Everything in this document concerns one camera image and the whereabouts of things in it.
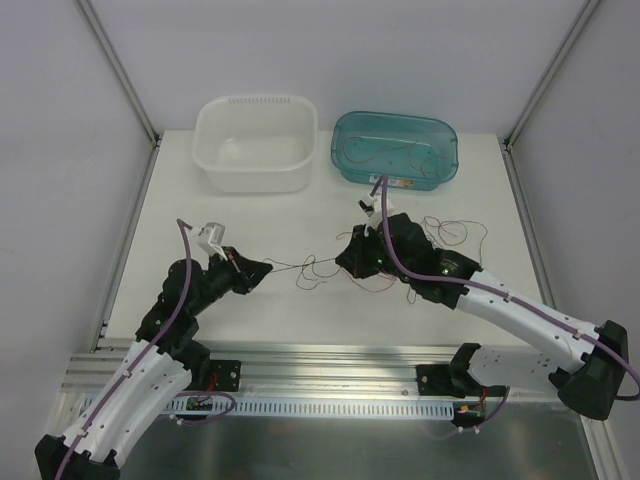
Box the black wire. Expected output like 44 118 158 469
404 215 489 305
264 254 346 291

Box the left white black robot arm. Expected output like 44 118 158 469
35 247 273 479

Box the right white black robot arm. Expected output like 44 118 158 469
336 213 628 420

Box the label sticker on bin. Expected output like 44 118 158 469
369 175 416 189

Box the teal transparent plastic bin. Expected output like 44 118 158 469
331 111 459 191

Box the white plastic tub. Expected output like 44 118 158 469
191 95 319 194

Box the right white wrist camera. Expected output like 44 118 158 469
358 193 383 228

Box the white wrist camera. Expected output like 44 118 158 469
358 193 383 228
196 222 226 259

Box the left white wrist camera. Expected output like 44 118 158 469
196 222 226 259

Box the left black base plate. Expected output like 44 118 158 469
205 359 242 393

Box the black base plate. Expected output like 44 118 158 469
415 364 507 399
205 359 242 393

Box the aluminium mounting rail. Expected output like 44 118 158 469
60 339 600 403

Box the white slotted cable duct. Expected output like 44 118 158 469
163 395 454 421

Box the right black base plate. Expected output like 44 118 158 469
415 364 507 399

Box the left aluminium frame post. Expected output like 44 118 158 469
74 0 161 146

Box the aluminium frame post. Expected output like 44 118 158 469
502 0 604 149
74 0 161 146

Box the right aluminium frame post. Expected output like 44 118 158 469
502 0 604 149

